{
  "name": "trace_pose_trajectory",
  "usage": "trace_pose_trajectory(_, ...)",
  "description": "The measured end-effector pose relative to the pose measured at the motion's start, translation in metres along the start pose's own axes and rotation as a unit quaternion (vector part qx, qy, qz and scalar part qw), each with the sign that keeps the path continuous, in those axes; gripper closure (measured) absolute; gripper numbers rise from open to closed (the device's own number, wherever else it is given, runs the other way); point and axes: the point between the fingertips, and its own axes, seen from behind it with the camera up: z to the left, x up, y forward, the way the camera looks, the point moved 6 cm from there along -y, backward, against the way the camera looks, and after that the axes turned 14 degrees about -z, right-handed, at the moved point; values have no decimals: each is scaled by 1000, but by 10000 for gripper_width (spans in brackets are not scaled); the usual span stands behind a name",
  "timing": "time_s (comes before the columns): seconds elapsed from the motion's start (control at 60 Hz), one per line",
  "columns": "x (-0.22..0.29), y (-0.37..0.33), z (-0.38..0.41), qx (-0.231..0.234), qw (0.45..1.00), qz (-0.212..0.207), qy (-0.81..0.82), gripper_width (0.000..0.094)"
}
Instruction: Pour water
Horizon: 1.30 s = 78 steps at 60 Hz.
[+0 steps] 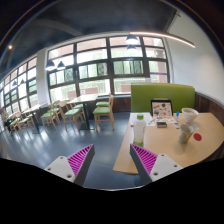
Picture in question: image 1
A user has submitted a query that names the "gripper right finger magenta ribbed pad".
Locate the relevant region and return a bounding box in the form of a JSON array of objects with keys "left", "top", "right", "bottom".
[{"left": 130, "top": 144, "right": 182, "bottom": 185}]

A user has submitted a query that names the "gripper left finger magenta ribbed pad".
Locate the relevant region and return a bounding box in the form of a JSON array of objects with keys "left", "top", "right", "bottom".
[{"left": 45, "top": 144, "right": 95, "bottom": 186}]

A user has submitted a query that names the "white bottle, green cap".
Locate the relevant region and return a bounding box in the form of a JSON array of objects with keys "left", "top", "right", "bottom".
[{"left": 133, "top": 114, "right": 146, "bottom": 147}]

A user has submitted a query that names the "small black box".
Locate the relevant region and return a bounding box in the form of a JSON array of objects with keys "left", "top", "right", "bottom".
[{"left": 156, "top": 122, "right": 167, "bottom": 128}]

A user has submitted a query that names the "white paper placemat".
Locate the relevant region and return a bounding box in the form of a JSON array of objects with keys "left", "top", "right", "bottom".
[{"left": 129, "top": 112, "right": 180, "bottom": 129}]

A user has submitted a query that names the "white paper cup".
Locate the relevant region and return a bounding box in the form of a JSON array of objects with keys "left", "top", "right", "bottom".
[{"left": 178, "top": 124, "right": 194, "bottom": 144}]

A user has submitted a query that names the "wooden chair, green seat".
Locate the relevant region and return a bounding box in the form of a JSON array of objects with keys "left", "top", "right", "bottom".
[
  {"left": 41, "top": 104, "right": 60, "bottom": 127},
  {"left": 59, "top": 100, "right": 84, "bottom": 129},
  {"left": 93, "top": 95, "right": 114, "bottom": 128}
]

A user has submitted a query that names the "red round coaster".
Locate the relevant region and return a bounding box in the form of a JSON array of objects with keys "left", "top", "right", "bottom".
[{"left": 193, "top": 133, "right": 202, "bottom": 141}]

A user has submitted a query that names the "white bowl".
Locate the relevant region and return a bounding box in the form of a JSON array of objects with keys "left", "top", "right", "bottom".
[{"left": 182, "top": 108, "right": 198, "bottom": 123}]

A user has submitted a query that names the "wooden dining table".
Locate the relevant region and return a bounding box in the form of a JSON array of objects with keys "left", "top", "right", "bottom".
[{"left": 69, "top": 94, "right": 98, "bottom": 130}]

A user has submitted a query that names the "green upholstered bench back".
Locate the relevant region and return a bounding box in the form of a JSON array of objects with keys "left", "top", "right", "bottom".
[{"left": 131, "top": 83, "right": 195, "bottom": 112}]

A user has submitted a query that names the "black pendant lamp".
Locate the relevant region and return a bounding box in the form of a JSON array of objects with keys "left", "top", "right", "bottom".
[
  {"left": 126, "top": 34, "right": 138, "bottom": 45},
  {"left": 46, "top": 60, "right": 55, "bottom": 71},
  {"left": 57, "top": 60, "right": 66, "bottom": 70}
]

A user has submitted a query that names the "linear ceiling light strip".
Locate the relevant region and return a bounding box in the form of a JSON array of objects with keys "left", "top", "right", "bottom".
[{"left": 130, "top": 31, "right": 195, "bottom": 48}]

